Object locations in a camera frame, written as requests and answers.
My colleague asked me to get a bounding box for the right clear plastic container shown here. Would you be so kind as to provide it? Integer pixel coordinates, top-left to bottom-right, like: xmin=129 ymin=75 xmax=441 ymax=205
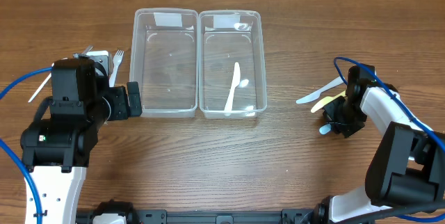
xmin=197 ymin=10 xmax=267 ymax=119

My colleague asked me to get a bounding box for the black hose bottom right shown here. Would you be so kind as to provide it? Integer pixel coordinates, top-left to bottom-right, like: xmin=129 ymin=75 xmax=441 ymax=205
xmin=333 ymin=201 xmax=445 ymax=224

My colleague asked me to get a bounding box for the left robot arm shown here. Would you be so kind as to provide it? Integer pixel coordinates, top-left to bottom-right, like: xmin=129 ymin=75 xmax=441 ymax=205
xmin=20 ymin=58 xmax=142 ymax=223

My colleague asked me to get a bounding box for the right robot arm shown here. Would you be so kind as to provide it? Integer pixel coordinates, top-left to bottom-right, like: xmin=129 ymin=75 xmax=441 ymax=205
xmin=311 ymin=64 xmax=444 ymax=223

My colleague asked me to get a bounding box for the left clear plastic container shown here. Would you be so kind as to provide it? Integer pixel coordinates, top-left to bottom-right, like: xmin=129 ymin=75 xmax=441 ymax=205
xmin=129 ymin=8 xmax=198 ymax=118

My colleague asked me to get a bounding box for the white plastic knife in container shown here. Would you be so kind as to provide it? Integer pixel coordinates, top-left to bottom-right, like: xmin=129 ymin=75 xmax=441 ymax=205
xmin=224 ymin=62 xmax=241 ymax=116

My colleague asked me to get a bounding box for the right blue cable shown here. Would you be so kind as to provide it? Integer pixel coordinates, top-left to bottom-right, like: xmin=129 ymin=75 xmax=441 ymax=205
xmin=333 ymin=56 xmax=445 ymax=223

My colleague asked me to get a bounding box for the white plastic knife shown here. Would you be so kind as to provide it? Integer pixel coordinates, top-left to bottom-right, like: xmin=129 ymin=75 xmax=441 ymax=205
xmin=319 ymin=124 xmax=332 ymax=135
xmin=224 ymin=62 xmax=241 ymax=116

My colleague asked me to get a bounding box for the blue cable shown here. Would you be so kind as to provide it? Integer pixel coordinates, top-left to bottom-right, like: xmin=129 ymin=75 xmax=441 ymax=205
xmin=333 ymin=56 xmax=445 ymax=223
xmin=0 ymin=66 xmax=53 ymax=224

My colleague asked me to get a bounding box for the left blue cable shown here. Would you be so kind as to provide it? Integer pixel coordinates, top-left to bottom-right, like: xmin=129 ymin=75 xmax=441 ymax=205
xmin=0 ymin=66 xmax=53 ymax=224

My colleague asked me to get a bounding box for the metal fork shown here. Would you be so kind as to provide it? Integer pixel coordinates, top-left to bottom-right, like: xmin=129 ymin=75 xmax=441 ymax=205
xmin=73 ymin=45 xmax=94 ymax=58

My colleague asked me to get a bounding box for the curved white plastic fork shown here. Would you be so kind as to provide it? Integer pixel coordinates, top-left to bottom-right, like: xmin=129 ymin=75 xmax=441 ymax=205
xmin=28 ymin=73 xmax=51 ymax=103

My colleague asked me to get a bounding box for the yellow plastic knife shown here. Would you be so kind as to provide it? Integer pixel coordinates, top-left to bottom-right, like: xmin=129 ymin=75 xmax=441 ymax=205
xmin=310 ymin=91 xmax=346 ymax=113

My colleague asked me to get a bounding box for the light blue plastic knife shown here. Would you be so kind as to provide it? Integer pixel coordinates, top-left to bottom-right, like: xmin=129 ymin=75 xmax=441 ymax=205
xmin=296 ymin=77 xmax=343 ymax=104

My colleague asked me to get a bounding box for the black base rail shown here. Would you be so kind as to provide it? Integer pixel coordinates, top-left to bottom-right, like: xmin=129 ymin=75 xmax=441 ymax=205
xmin=75 ymin=200 xmax=313 ymax=224

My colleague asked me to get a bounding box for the clear plastic container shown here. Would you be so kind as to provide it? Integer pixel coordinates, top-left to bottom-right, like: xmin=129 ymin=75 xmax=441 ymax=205
xmin=129 ymin=8 xmax=198 ymax=118
xmin=197 ymin=10 xmax=267 ymax=119

